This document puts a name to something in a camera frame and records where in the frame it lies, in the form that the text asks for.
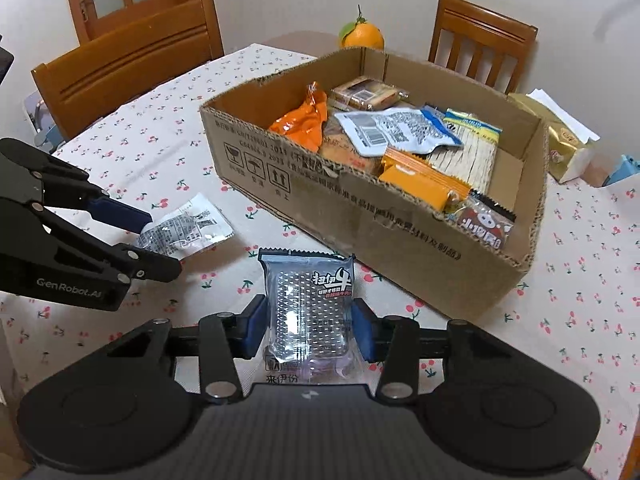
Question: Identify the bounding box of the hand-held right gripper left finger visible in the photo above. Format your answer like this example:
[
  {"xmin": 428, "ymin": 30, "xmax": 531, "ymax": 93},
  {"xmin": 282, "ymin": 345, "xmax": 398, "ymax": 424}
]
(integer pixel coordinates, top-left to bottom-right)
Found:
[{"xmin": 100, "ymin": 294, "xmax": 268, "ymax": 405}]

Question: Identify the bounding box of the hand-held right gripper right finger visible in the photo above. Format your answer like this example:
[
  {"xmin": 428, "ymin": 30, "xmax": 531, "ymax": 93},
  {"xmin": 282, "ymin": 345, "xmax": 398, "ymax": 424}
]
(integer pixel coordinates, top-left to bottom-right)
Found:
[{"xmin": 350, "ymin": 297, "xmax": 507, "ymax": 404}]

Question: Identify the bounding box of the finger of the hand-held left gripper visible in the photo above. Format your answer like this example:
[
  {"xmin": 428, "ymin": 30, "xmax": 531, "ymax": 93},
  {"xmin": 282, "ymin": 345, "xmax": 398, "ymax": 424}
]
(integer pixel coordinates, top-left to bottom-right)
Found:
[
  {"xmin": 0, "ymin": 139, "xmax": 154, "ymax": 234},
  {"xmin": 30, "ymin": 204, "xmax": 183, "ymax": 286}
]

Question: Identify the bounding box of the small clear white packet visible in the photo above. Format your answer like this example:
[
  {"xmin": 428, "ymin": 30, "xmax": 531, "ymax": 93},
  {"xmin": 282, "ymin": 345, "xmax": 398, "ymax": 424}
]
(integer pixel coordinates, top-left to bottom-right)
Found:
[{"xmin": 136, "ymin": 192, "xmax": 235, "ymax": 261}]

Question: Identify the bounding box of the clear silver snack packet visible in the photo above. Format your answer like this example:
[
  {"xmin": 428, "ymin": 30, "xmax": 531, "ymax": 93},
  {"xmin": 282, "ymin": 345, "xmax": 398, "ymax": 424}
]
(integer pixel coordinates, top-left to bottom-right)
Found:
[{"xmin": 257, "ymin": 247, "xmax": 357, "ymax": 376}]

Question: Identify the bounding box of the brown cardboard box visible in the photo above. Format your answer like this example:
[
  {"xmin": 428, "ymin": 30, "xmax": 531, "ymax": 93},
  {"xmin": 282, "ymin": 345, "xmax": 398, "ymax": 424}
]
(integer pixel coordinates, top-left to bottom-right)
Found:
[{"xmin": 199, "ymin": 46, "xmax": 551, "ymax": 323}]

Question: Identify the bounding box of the crinkled orange snack packet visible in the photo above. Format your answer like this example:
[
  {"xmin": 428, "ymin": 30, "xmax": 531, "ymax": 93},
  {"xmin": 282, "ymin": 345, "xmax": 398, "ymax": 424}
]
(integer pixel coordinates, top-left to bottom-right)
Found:
[{"xmin": 267, "ymin": 81, "xmax": 330, "ymax": 153}]

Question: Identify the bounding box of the white blue snack packet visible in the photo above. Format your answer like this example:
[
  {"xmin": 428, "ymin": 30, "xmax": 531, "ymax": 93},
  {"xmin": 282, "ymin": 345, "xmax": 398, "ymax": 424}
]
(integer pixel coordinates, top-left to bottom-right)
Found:
[{"xmin": 334, "ymin": 105, "xmax": 466, "ymax": 157}]

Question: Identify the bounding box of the white floral tablecloth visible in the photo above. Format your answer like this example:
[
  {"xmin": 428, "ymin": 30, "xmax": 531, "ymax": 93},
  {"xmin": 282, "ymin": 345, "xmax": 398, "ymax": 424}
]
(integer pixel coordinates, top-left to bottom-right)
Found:
[{"xmin": 0, "ymin": 42, "xmax": 640, "ymax": 480}]

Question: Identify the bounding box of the blue grey object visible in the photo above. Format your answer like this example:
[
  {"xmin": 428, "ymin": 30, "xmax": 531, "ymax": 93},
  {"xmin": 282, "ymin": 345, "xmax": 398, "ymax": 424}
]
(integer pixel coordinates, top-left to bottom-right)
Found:
[{"xmin": 22, "ymin": 92, "xmax": 66, "ymax": 153}]

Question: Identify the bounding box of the wooden chair with grooved backrest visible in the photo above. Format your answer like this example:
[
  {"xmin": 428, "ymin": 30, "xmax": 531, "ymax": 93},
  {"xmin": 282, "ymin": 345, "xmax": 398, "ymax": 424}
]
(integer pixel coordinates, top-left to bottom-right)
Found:
[{"xmin": 31, "ymin": 0, "xmax": 225, "ymax": 142}]

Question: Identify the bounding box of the brown red cartoon packet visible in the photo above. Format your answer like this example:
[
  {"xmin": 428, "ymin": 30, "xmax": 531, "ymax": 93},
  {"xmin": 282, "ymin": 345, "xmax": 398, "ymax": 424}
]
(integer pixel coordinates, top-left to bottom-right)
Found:
[{"xmin": 445, "ymin": 192, "xmax": 517, "ymax": 252}]

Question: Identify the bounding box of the orange yellow snack packet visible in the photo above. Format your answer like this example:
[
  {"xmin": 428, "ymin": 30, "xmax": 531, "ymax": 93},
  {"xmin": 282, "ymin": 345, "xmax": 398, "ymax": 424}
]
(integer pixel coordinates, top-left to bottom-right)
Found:
[{"xmin": 377, "ymin": 147, "xmax": 473, "ymax": 213}]

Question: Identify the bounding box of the brown cake packet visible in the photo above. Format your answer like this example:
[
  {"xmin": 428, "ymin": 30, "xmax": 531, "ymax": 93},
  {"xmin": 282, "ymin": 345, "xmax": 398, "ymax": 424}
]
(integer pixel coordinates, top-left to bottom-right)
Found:
[
  {"xmin": 327, "ymin": 77, "xmax": 408, "ymax": 112},
  {"xmin": 319, "ymin": 120, "xmax": 386, "ymax": 177}
]

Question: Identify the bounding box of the black flat object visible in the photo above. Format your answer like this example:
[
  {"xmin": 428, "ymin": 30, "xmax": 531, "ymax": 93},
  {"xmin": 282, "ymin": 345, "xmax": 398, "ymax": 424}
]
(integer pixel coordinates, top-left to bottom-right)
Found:
[{"xmin": 0, "ymin": 35, "xmax": 15, "ymax": 81}]

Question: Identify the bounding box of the wooden door with glass panes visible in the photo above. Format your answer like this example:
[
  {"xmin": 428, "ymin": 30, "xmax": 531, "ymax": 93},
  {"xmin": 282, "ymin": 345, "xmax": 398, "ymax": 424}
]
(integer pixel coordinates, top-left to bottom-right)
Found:
[{"xmin": 60, "ymin": 0, "xmax": 198, "ymax": 43}]

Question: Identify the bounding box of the long yellow white snack packet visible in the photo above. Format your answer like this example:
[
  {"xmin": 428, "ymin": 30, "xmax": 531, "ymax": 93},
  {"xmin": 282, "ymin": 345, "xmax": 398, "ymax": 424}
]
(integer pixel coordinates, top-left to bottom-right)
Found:
[{"xmin": 425, "ymin": 108, "xmax": 503, "ymax": 196}]

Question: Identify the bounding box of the gold foil packet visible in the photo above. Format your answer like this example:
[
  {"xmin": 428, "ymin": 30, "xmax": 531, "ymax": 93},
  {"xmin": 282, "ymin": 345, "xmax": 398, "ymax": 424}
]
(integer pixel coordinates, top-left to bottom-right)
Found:
[{"xmin": 507, "ymin": 92, "xmax": 596, "ymax": 184}]

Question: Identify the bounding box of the orange fruit with leaves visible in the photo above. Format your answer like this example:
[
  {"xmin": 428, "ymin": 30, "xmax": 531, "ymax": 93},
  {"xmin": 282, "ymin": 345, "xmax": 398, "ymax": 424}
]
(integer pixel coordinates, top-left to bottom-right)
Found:
[{"xmin": 339, "ymin": 5, "xmax": 386, "ymax": 51}]

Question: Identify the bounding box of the light blue box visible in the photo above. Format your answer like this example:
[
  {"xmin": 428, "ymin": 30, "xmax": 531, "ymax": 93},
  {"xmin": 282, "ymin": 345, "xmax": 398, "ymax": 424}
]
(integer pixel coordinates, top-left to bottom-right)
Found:
[{"xmin": 602, "ymin": 155, "xmax": 640, "ymax": 188}]

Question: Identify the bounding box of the wooden slat-back chair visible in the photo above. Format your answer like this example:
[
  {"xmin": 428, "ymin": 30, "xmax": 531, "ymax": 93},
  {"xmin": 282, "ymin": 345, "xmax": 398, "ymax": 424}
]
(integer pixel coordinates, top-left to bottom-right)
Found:
[{"xmin": 428, "ymin": 0, "xmax": 540, "ymax": 93}]

